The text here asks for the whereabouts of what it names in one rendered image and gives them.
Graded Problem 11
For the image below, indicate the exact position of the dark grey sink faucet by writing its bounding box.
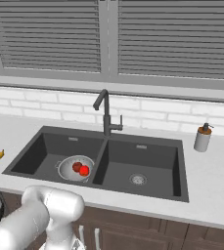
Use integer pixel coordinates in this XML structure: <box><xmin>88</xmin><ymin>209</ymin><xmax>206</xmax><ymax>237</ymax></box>
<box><xmin>92</xmin><ymin>88</ymin><xmax>124</xmax><ymax>138</ymax></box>

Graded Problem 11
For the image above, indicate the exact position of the dark grey double sink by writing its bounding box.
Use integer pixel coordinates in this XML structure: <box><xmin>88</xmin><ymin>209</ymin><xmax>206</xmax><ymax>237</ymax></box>
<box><xmin>2</xmin><ymin>125</ymin><xmax>190</xmax><ymax>203</ymax></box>

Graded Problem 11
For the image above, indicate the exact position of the bright red apple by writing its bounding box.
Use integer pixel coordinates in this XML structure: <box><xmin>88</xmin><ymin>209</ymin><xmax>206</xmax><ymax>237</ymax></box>
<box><xmin>78</xmin><ymin>165</ymin><xmax>91</xmax><ymax>178</ymax></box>

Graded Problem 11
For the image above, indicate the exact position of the dark red apple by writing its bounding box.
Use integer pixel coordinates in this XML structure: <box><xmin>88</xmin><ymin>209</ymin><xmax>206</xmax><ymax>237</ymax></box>
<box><xmin>71</xmin><ymin>161</ymin><xmax>83</xmax><ymax>173</ymax></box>

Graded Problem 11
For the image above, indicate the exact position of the silver metal colander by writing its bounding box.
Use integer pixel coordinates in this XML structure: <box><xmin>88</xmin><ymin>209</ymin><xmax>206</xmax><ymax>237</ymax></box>
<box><xmin>54</xmin><ymin>154</ymin><xmax>96</xmax><ymax>183</ymax></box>

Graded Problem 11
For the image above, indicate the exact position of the grey window with blinds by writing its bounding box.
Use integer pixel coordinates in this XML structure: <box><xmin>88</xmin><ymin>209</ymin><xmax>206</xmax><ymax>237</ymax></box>
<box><xmin>0</xmin><ymin>0</ymin><xmax>224</xmax><ymax>103</ymax></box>

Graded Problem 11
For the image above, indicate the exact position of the grey soap dispenser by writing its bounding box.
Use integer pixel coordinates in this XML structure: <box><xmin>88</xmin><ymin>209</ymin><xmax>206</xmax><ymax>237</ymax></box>
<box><xmin>193</xmin><ymin>122</ymin><xmax>215</xmax><ymax>153</ymax></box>

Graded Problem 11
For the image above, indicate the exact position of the silver cupboard handle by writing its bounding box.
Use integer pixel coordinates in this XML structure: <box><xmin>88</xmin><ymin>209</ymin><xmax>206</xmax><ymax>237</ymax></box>
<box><xmin>94</xmin><ymin>228</ymin><xmax>102</xmax><ymax>250</ymax></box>
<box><xmin>78</xmin><ymin>225</ymin><xmax>86</xmax><ymax>247</ymax></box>

